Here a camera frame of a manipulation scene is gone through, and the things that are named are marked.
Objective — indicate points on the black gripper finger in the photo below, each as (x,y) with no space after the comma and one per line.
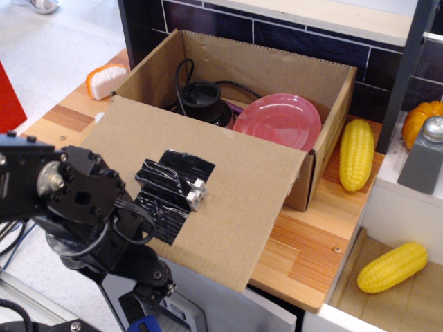
(148,296)

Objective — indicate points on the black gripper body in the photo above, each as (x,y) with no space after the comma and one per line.
(138,263)

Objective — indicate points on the brown cardboard box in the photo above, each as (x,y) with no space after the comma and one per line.
(252,178)

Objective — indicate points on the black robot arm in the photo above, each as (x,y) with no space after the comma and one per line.
(89,219)

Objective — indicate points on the blue black clamp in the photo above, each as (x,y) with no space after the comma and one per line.
(142,321)

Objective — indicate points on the grey oven control panel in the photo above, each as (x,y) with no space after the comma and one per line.
(187,314)

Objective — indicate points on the orange white toy bread slice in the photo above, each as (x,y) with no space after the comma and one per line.
(105,79)

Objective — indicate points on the red box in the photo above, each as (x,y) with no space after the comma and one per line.
(12,112)

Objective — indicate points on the pink plastic plate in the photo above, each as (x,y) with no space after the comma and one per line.
(282,118)

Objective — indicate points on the yellow toy corn on counter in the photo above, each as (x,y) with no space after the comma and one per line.
(356,155)

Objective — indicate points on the yellow toy corn in sink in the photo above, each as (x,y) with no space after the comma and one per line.
(392,268)

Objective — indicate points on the grey salt shaker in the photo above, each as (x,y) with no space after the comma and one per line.
(424,162)

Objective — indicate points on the orange toy pumpkin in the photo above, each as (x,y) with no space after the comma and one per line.
(416,118)

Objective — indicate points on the black toy blender with cable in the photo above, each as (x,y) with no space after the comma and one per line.
(202,100)

